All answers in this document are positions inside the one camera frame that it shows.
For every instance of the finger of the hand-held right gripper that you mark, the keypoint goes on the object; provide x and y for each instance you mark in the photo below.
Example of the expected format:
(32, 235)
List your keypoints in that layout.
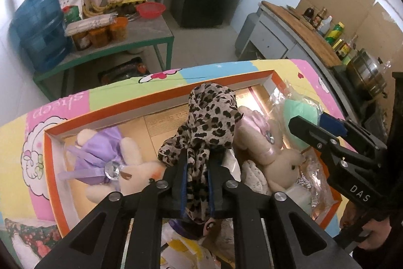
(332, 124)
(307, 130)

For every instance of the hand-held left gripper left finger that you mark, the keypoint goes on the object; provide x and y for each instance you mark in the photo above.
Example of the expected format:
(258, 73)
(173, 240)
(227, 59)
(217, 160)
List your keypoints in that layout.
(176, 190)

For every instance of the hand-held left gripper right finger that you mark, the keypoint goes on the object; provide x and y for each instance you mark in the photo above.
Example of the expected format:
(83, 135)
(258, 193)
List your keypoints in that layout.
(220, 190)

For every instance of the green sponge ball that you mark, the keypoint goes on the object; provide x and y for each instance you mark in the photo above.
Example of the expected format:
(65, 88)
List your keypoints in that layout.
(299, 114)

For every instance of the pink item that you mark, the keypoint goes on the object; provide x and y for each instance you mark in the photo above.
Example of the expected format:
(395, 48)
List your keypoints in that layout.
(319, 180)

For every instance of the floral fabric pouch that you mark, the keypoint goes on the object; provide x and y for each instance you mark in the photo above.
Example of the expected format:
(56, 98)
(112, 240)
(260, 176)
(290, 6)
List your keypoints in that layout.
(255, 177)

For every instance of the pink dress bear plush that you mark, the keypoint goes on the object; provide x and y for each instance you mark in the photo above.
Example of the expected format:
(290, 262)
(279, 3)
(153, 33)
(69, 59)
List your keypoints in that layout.
(280, 162)

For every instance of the orange-rimmed cardboard box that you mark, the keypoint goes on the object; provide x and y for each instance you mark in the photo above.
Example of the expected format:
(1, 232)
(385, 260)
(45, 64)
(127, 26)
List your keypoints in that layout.
(163, 121)

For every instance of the leopard print scarf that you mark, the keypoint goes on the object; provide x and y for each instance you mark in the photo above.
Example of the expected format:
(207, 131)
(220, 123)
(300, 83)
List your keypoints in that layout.
(211, 117)

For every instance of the purple dress bear plush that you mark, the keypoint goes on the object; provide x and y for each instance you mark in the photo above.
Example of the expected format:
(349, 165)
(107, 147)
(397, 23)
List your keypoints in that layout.
(100, 149)

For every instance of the person's right hand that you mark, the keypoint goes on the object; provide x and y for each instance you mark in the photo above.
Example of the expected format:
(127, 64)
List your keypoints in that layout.
(348, 214)

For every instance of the white yellow snack packet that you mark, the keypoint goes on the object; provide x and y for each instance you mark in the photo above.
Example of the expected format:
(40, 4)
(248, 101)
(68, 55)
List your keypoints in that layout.
(181, 248)

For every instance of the steel pot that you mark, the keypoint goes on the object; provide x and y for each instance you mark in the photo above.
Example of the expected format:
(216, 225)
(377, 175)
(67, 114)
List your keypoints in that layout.
(366, 73)

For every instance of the yellow red label bottle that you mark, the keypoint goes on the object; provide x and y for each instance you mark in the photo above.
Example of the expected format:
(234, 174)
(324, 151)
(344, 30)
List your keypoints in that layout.
(342, 48)

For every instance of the clear glass bottle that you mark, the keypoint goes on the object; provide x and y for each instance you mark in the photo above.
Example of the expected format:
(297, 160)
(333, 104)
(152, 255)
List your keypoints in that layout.
(352, 43)

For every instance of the wooden cutting board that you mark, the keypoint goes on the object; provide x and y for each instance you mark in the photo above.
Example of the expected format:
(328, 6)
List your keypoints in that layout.
(305, 39)

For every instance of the white plastic bottle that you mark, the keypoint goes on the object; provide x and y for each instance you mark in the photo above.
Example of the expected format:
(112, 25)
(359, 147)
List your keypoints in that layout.
(326, 25)

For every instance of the dark sauce bottle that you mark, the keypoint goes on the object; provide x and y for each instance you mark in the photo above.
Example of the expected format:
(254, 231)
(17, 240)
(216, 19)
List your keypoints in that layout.
(308, 14)
(321, 17)

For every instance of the colourful striped printed blanket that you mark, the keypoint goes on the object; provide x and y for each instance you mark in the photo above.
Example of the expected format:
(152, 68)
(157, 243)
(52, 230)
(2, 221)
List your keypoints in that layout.
(104, 92)

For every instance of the orange pickle jar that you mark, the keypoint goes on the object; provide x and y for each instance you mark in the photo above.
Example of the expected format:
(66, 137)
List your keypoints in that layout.
(99, 36)
(118, 29)

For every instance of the red plastic basket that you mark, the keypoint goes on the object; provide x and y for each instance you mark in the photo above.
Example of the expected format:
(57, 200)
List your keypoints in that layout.
(151, 10)

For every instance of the bunch of bananas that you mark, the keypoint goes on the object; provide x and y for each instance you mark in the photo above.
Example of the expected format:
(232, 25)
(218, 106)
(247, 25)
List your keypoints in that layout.
(94, 9)

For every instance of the blue water jug with pump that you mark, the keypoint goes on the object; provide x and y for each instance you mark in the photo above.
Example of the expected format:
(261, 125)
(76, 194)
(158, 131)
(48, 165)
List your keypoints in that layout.
(41, 26)

